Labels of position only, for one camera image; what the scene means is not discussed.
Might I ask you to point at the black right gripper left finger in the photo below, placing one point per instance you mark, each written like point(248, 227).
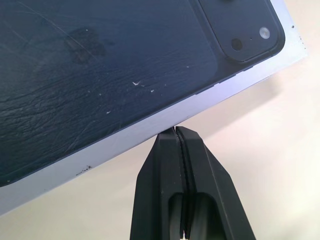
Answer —
point(157, 187)

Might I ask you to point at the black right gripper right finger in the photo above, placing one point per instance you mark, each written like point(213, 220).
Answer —
point(212, 195)

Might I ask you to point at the dark blue smartphone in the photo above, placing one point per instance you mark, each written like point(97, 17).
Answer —
point(125, 75)

